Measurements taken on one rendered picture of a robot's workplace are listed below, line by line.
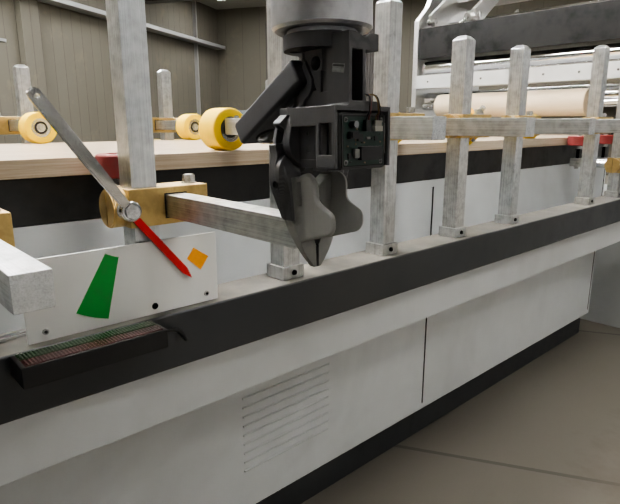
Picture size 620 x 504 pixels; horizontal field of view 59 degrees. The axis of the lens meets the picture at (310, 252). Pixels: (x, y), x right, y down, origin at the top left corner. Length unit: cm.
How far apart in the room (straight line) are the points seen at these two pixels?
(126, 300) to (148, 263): 6
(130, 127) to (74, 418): 38
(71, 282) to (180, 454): 56
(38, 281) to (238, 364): 52
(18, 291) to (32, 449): 39
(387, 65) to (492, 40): 202
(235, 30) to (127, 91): 1208
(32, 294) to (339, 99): 28
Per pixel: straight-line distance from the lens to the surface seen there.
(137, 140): 73
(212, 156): 103
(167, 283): 77
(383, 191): 105
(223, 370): 89
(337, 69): 48
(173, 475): 119
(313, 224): 50
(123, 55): 73
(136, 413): 84
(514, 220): 149
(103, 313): 74
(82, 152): 65
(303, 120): 48
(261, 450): 131
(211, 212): 65
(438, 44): 322
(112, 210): 72
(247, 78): 1257
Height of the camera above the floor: 95
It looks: 13 degrees down
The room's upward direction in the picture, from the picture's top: straight up
